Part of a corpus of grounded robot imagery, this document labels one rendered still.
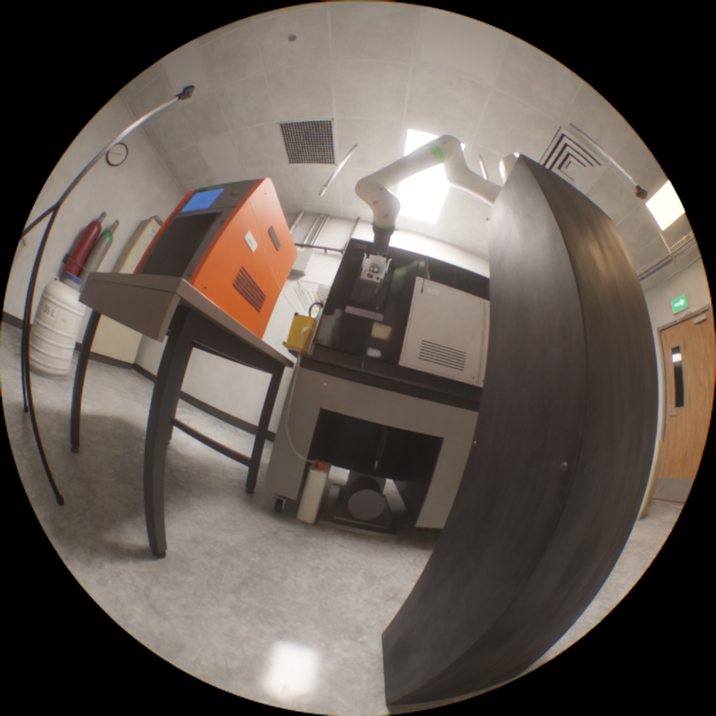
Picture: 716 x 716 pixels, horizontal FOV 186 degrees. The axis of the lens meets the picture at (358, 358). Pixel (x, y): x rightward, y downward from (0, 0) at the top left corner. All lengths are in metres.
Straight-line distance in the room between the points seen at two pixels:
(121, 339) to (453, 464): 3.64
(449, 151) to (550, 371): 0.94
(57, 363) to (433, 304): 2.47
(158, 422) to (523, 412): 0.64
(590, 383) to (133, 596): 0.87
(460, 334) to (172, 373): 1.09
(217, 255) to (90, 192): 3.20
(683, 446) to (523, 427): 3.52
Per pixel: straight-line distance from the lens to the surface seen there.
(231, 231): 0.62
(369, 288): 1.01
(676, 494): 3.78
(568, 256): 0.33
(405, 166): 0.98
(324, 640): 0.68
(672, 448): 3.77
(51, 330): 2.00
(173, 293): 0.45
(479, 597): 0.36
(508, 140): 2.36
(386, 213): 0.85
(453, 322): 1.11
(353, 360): 0.98
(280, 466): 0.96
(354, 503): 1.10
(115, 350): 3.49
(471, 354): 1.10
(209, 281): 0.58
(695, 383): 3.81
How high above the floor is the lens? 0.60
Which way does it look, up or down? 12 degrees up
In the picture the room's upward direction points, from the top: 15 degrees clockwise
